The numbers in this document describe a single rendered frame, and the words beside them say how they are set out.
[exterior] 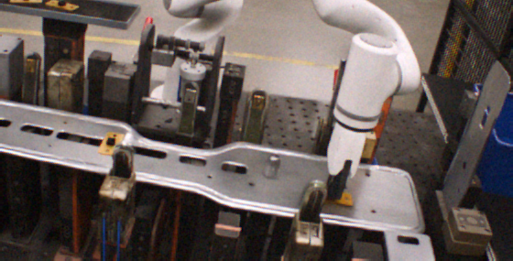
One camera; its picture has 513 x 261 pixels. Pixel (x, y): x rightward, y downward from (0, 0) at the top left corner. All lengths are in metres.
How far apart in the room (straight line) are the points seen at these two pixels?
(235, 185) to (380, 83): 0.36
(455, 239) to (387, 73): 0.35
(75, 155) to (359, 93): 0.57
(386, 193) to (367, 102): 0.29
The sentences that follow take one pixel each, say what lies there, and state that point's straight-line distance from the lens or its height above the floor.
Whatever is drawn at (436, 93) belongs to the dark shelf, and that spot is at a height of 1.03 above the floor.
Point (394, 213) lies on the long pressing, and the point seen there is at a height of 1.00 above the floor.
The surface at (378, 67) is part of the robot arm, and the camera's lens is 1.01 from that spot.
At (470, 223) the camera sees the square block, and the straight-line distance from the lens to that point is 1.17.
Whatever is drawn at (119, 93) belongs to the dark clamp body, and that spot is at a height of 1.04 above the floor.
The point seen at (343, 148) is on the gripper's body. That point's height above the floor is 1.15.
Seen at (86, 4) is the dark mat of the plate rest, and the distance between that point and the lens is 1.53.
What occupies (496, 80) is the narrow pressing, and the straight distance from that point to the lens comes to 1.17.
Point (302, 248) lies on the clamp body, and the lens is 1.01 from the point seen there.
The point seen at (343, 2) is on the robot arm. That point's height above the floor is 1.38.
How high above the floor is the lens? 1.69
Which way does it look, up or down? 30 degrees down
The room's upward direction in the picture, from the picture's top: 11 degrees clockwise
